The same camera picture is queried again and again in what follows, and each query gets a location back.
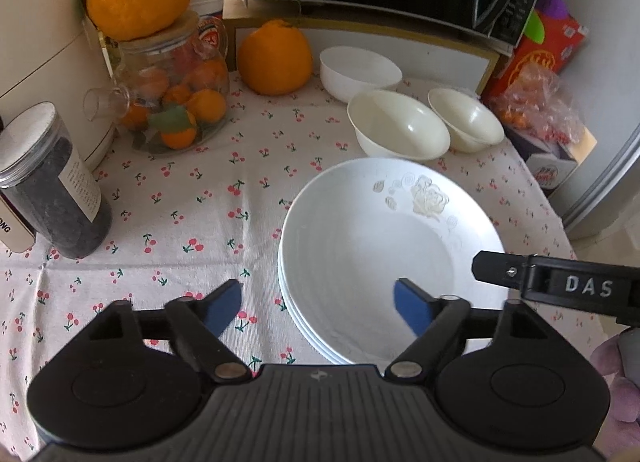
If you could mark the white air fryer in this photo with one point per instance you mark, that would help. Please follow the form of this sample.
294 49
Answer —
40 67

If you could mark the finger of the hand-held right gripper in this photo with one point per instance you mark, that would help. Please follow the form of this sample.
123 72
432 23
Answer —
500 268

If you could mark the white refrigerator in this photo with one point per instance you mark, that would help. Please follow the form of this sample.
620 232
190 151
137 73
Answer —
600 117

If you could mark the white bowl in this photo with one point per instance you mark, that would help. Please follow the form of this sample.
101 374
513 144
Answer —
360 72

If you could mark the purple toy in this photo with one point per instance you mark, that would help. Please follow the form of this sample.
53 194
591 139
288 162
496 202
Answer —
556 3

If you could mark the red gift box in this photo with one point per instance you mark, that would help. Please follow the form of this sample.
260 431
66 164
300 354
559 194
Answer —
540 54

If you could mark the small cream bowl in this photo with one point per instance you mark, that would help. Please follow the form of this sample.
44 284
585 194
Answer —
467 122

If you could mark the glass mug with red print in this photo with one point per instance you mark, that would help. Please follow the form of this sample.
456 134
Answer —
212 34

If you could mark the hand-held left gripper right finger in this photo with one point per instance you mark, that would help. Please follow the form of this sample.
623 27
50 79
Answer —
415 307

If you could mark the white flower print plate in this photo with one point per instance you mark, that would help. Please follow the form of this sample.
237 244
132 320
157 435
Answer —
370 252

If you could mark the white and dark cardboard box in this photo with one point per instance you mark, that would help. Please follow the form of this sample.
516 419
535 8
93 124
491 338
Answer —
560 162

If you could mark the clear jar with dark contents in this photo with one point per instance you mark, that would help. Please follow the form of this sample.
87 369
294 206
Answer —
55 192

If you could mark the large cream bowl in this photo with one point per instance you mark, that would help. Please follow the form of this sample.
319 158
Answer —
395 127

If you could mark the plastic bag of fruit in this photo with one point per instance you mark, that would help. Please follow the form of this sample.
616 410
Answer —
540 102

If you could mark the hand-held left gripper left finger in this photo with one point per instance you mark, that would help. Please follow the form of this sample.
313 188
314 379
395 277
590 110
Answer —
224 307

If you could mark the glass jar with tangerines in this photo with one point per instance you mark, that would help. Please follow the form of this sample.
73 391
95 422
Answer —
175 92

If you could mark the person's right hand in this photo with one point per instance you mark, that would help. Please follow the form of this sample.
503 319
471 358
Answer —
617 397

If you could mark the cherry print tablecloth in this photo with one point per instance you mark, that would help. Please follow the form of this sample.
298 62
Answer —
200 222

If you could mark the green toy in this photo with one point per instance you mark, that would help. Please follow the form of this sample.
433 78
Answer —
532 29

